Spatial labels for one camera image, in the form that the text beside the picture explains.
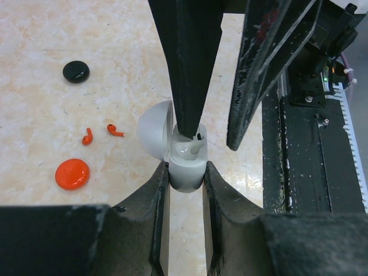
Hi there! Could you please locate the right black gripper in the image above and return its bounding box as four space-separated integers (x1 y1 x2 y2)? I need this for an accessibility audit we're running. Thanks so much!
227 1 365 151

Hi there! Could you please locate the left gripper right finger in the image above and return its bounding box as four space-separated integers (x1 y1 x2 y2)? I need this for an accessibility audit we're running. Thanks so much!
202 161 273 275

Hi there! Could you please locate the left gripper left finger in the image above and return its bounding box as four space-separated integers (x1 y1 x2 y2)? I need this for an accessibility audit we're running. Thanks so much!
94 162 170 275

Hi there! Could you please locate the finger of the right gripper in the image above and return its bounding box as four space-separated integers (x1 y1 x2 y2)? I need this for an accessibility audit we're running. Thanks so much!
149 1 223 138

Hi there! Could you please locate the white charging case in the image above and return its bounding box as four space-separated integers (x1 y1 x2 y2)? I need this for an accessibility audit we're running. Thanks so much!
137 100 208 193

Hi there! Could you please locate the orange round charging case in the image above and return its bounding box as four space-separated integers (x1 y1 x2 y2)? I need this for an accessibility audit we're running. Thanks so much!
55 159 90 190

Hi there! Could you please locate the black round charging case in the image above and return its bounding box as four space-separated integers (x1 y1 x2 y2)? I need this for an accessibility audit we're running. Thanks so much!
62 60 90 83

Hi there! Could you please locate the orange earbud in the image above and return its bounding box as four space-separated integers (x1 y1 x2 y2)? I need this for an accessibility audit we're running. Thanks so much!
82 128 93 145
106 124 124 137

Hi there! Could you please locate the white cable duct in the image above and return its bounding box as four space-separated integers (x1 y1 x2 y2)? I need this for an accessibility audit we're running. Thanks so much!
328 82 367 213

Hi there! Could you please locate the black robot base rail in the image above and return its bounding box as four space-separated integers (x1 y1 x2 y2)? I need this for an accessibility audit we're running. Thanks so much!
262 88 365 213

